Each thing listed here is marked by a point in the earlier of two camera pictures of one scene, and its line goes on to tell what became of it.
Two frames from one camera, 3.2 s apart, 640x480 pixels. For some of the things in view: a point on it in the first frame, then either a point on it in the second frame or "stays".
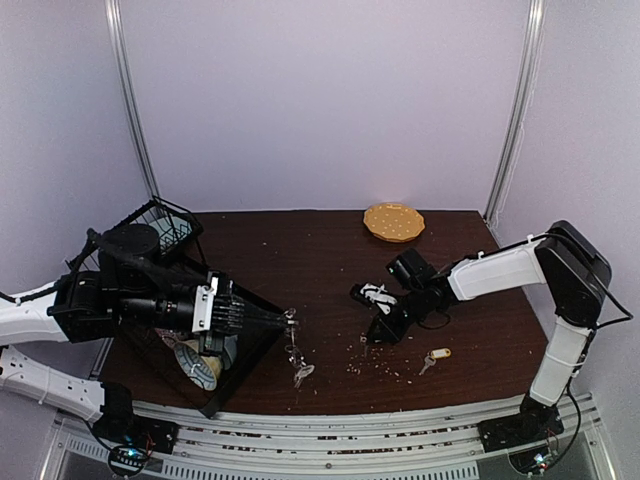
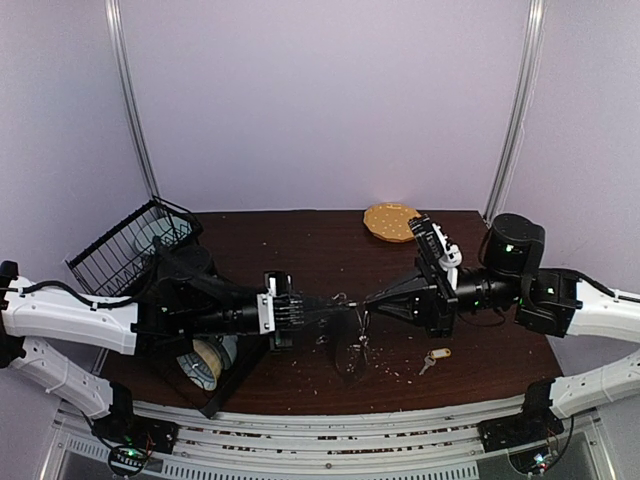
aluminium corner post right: x=533 y=27 stays
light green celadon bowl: x=230 y=350 stays
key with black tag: x=363 y=347 -> x=364 y=323
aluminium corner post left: x=128 y=92 stays
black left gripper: x=226 y=303 -> x=286 y=319
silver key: x=302 y=372 -> x=364 y=340
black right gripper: x=393 y=316 -> x=437 y=295
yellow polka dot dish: x=394 y=222 stays
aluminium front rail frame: x=412 y=446 stays
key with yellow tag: x=430 y=359 stays
